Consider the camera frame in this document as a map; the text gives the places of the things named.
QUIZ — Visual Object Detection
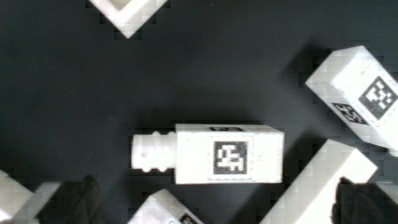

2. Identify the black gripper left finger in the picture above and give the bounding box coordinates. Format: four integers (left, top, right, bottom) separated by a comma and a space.
56, 176, 104, 224

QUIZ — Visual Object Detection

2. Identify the white square table top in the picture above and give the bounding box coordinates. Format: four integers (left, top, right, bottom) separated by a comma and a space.
90, 0, 168, 38

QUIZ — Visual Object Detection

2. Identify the white fence wall rail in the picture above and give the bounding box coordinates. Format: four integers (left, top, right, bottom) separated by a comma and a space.
260, 140, 377, 224

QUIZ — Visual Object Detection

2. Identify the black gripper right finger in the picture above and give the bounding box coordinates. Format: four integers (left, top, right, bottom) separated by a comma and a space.
331, 178, 398, 224

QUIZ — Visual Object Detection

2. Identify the white table leg with tag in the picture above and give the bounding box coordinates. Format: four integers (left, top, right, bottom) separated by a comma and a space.
132, 124, 285, 184

